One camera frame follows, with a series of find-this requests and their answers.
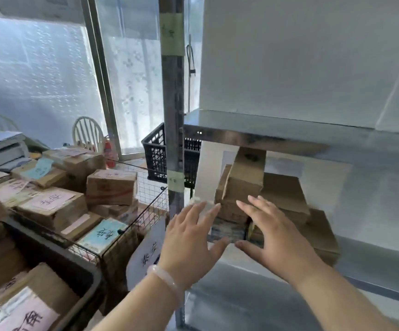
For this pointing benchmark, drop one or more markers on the person's left hand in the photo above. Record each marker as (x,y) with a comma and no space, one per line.
(185,251)

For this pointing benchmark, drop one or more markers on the person's right hand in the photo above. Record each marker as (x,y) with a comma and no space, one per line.
(285,248)

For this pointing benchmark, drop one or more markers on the stack of cardboard boxes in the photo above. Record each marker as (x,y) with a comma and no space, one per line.
(282,193)

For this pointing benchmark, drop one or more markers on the box with orange stripe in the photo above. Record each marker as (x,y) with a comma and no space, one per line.
(111,187)

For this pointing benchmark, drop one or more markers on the yellow-taped brown cardboard box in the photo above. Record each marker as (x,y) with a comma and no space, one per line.
(40,293)

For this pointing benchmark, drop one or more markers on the tall cardboard box pink label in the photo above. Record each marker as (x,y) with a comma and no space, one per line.
(13,191)

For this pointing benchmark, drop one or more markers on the person's right forearm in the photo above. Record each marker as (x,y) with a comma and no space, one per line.
(344,303)

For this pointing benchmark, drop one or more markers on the metal shelving rack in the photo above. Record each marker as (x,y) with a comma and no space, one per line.
(173,99)

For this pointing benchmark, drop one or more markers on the red fire extinguisher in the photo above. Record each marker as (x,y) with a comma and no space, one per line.
(110,155)

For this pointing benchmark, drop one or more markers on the white printer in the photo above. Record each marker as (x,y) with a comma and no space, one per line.
(2,149)

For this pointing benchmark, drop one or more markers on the frosted glass partition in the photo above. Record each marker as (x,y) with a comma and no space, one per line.
(40,82)

